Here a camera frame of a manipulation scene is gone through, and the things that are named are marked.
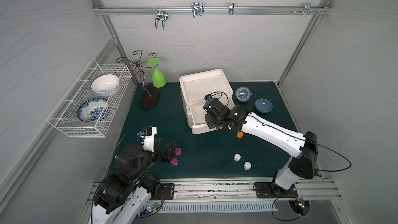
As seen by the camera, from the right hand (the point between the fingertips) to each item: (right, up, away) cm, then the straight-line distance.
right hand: (210, 115), depth 77 cm
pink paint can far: (-17, -21, +7) cm, 28 cm away
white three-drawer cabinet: (-9, +15, +10) cm, 20 cm away
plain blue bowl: (+38, +3, +28) cm, 48 cm away
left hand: (-18, -10, -13) cm, 24 cm away
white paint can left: (+15, -23, +5) cm, 28 cm away
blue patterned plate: (-52, +4, -12) cm, 53 cm away
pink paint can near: (-19, -25, +3) cm, 32 cm away
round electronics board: (+43, -43, -5) cm, 61 cm away
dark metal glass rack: (-42, +10, +34) cm, 55 cm away
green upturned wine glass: (-31, +20, +16) cm, 40 cm away
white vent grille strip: (+4, -42, -7) cm, 42 cm away
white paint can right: (+19, -27, +3) cm, 33 cm away
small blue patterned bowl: (+26, +11, +34) cm, 44 cm away
